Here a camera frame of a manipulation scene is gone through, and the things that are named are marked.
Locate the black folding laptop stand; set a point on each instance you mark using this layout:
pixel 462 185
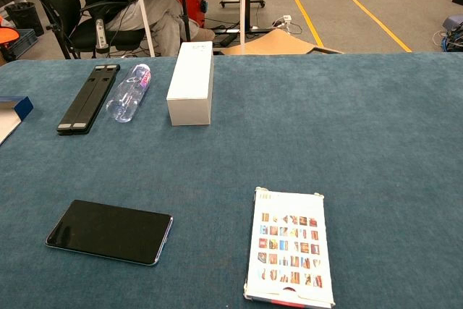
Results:
pixel 88 99

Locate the tall white cardboard box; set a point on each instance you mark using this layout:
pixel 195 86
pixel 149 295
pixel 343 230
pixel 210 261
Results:
pixel 191 84

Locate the blue plastic crate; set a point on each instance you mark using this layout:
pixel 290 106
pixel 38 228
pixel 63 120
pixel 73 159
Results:
pixel 22 42

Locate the blue and white box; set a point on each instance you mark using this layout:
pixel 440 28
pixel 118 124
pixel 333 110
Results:
pixel 11 113

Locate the black smartphone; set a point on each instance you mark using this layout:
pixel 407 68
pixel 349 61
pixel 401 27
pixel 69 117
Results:
pixel 108 231

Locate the orange object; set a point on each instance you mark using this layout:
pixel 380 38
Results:
pixel 8 34

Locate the white card pack with pictures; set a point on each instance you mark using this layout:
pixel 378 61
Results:
pixel 289 247

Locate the black power strip on floor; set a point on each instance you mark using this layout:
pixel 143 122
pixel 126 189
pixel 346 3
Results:
pixel 228 39

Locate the blue table cloth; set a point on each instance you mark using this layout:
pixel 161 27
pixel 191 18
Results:
pixel 275 150

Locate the black waste bin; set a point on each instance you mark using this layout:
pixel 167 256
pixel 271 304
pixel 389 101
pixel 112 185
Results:
pixel 24 17

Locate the black tripod pole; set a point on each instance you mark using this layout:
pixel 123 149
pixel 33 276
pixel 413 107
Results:
pixel 184 5

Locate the black mesh office chair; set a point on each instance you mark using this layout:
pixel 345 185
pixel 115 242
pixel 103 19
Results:
pixel 72 19

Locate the seated person in black jacket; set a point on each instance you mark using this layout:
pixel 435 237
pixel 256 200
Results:
pixel 144 1

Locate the flat brown cardboard sheet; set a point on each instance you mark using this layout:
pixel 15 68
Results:
pixel 278 43

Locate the white power strip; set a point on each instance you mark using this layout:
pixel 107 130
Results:
pixel 284 20

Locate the clear plastic water bottle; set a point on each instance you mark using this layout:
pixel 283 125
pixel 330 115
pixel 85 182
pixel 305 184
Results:
pixel 128 93

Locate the red container under desk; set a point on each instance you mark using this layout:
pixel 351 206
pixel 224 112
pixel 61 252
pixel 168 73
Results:
pixel 195 5

